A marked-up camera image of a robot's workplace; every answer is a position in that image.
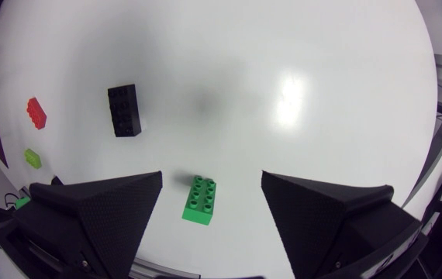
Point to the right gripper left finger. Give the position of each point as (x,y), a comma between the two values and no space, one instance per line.
(101,217)

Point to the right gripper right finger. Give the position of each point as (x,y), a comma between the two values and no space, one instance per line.
(314,217)

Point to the lime green toy brick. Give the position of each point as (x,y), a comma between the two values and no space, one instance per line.
(33,159)

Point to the black toy brick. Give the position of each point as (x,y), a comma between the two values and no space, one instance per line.
(124,111)

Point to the red toy brick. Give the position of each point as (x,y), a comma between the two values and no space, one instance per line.
(36,113)

